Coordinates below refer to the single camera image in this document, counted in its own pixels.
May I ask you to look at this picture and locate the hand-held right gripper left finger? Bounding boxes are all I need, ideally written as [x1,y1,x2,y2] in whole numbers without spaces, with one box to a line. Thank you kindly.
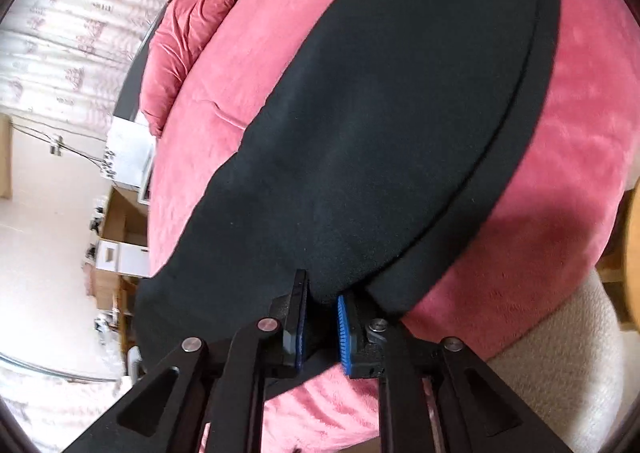
[62,269,310,453]

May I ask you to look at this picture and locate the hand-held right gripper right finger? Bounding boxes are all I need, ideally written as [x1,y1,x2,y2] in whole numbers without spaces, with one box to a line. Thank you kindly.
[336,294,576,453]

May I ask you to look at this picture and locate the black pants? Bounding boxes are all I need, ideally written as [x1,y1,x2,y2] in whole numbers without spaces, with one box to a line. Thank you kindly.
[134,0,562,386]

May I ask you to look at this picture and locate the small white box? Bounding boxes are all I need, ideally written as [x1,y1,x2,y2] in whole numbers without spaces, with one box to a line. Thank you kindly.
[95,239,151,279]

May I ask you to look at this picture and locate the brown cardboard box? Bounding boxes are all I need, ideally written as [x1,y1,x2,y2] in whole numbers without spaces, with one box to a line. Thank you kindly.
[99,187,150,248]

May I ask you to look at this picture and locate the pink plush blanket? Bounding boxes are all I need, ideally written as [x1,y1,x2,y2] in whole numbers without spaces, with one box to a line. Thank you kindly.
[141,0,640,453]

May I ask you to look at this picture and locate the wooden furniture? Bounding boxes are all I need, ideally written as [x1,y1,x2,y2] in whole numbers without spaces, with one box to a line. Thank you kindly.
[598,182,640,329]

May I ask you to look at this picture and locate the pink pillow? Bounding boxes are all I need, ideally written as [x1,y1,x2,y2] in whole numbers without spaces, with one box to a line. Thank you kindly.
[141,0,307,138]

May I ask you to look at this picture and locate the patterned white curtain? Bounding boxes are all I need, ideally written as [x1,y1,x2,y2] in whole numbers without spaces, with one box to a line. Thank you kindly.
[0,0,261,130]

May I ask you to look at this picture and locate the black cable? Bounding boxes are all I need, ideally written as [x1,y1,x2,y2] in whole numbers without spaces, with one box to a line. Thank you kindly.
[10,119,108,170]

